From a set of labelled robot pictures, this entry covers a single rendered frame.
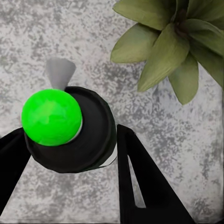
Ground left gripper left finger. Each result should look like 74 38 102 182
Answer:
0 127 31 216

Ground insectifuge atomizer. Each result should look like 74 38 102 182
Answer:
21 57 118 174

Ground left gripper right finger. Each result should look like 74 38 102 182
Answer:
116 125 196 224

